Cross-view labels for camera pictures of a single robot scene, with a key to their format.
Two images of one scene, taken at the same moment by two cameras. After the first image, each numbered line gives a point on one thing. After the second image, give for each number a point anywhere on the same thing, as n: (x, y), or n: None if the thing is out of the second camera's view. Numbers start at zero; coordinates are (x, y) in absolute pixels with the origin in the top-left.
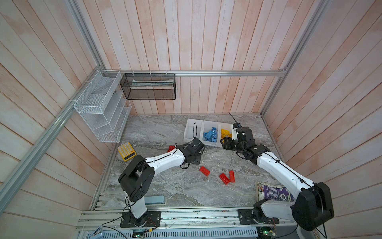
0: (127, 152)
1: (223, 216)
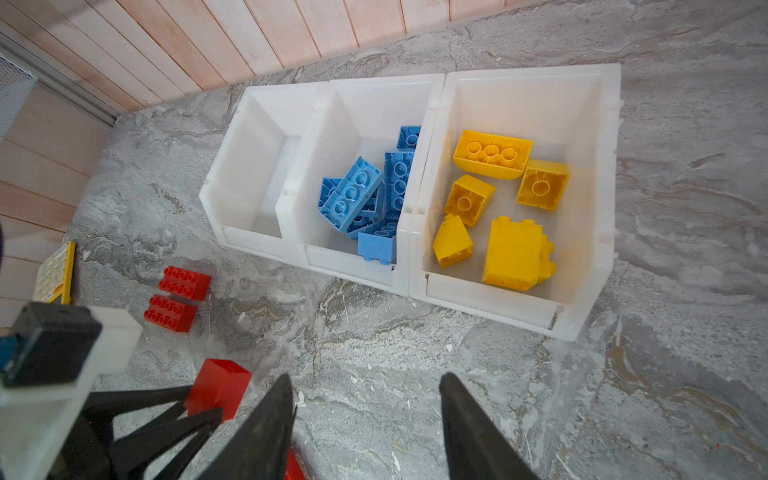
0: (54, 277)
1: None
